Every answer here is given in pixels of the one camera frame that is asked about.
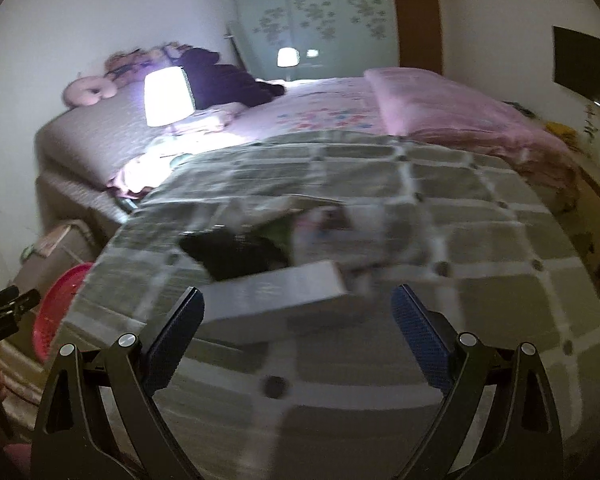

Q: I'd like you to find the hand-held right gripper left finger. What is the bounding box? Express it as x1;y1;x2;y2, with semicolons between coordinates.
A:
30;286;205;480

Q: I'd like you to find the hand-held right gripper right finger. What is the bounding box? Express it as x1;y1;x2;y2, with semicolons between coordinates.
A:
391;284;565;480

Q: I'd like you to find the pink plastic basket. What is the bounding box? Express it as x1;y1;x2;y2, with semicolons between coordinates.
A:
34;261;95;365

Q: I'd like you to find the white cardboard box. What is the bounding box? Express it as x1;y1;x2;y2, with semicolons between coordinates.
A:
200;260;353;347

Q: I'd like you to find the grey checked blanket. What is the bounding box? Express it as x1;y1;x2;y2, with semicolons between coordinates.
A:
62;130;600;480

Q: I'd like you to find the grey upholstered nightstand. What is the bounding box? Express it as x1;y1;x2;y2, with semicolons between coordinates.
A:
15;220;100;301

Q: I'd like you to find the orange book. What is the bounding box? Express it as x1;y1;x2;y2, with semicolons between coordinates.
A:
37;225;75;257

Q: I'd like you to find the grey upholstered bed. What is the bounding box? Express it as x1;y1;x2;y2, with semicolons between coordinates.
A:
32;170;131;241

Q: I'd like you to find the grey patterned headboard cushion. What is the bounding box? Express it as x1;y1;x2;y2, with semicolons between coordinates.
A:
34;82;181;191

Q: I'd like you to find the pink plush neck pillow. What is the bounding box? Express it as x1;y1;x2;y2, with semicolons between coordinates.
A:
62;74;118;108

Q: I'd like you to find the pink duvet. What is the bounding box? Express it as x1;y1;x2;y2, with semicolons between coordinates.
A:
364;67;578;191

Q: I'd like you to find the white shade table lamp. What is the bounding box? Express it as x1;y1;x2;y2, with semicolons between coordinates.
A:
144;66;197;128

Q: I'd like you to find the yellow cloth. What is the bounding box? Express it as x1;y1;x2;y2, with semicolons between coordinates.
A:
545;120;577;142

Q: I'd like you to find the pink floral bed sheet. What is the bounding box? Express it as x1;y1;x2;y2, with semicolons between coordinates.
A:
107;77;396;201

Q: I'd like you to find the large dark purple plush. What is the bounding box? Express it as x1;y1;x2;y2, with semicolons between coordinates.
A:
177;47;286;111

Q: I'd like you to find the heap of plush toys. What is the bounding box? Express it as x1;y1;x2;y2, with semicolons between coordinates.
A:
105;45;191;86

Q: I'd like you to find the artificial pink flower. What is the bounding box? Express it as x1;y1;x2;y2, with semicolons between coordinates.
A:
582;102;599;147

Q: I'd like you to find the grey leaning board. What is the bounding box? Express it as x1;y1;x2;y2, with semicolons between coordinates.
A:
225;22;253;73

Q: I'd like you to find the small lit lamp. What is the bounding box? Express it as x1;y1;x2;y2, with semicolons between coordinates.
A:
276;47;301;81

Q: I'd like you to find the brown door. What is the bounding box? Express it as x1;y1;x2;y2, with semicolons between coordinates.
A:
392;0;443;76

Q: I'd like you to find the floral sliding door wardrobe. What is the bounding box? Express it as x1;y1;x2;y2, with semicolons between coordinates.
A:
230;0;400;81

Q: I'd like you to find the black wall television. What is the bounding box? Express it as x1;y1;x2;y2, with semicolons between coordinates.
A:
552;25;600;106

